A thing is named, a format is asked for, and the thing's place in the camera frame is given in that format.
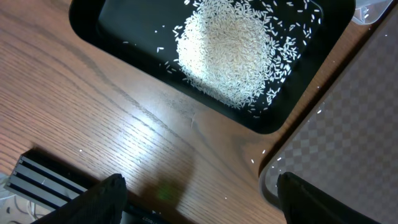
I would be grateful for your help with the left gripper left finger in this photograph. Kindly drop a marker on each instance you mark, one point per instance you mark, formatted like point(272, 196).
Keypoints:
point(103, 203)

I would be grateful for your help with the black plastic tray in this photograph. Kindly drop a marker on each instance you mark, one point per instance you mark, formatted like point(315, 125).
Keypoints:
point(138, 32)

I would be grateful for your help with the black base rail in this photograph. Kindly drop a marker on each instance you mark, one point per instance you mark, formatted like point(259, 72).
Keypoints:
point(43, 180)

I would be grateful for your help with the pile of white rice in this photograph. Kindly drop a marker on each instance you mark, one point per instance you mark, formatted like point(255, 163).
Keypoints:
point(232, 50)

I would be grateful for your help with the brown plastic serving tray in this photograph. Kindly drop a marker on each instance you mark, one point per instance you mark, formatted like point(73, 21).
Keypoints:
point(347, 148)

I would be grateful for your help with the clear plastic bin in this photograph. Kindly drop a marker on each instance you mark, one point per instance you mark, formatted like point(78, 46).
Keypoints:
point(369, 11)

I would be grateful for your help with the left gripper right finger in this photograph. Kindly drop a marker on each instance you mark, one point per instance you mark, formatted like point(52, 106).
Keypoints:
point(301, 202)

